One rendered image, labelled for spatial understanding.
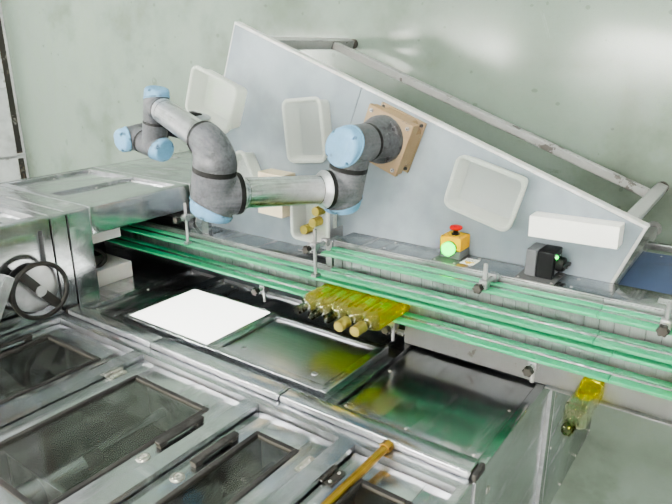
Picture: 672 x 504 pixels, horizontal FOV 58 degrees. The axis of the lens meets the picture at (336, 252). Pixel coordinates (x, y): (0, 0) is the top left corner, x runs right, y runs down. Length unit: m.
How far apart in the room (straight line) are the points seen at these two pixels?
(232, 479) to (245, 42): 1.56
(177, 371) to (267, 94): 1.05
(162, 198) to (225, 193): 1.05
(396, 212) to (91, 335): 1.14
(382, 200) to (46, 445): 1.24
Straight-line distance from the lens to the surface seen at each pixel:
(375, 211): 2.13
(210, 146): 1.60
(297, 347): 1.98
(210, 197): 1.62
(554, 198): 1.86
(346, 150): 1.77
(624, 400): 1.87
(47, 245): 2.40
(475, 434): 1.67
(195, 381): 1.93
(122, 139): 2.04
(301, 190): 1.75
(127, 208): 2.56
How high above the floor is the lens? 2.50
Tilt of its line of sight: 50 degrees down
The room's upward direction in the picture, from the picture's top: 114 degrees counter-clockwise
